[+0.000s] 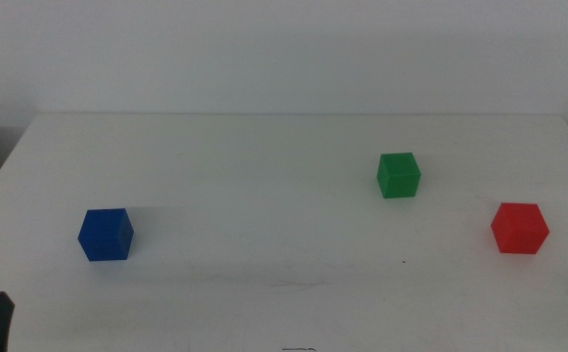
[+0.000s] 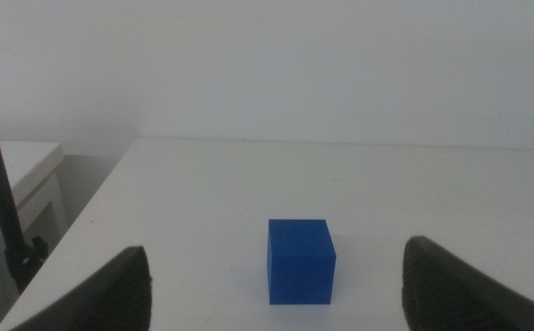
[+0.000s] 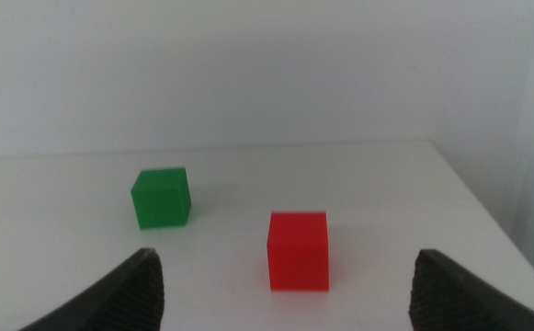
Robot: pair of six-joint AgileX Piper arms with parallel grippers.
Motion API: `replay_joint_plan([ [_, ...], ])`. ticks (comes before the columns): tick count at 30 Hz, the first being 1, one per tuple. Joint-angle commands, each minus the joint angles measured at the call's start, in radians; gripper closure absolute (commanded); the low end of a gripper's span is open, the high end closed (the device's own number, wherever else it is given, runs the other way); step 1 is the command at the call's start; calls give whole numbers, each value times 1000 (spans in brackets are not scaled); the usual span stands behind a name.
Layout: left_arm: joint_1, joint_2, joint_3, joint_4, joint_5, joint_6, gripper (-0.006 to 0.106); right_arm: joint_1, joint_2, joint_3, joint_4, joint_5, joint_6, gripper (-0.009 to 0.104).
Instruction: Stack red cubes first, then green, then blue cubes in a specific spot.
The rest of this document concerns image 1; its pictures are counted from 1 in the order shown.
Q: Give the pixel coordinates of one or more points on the green cube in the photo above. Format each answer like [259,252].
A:
[398,176]

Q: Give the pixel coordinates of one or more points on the blue cube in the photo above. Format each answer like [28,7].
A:
[105,234]

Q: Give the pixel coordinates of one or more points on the red cube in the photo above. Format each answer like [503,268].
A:
[519,229]

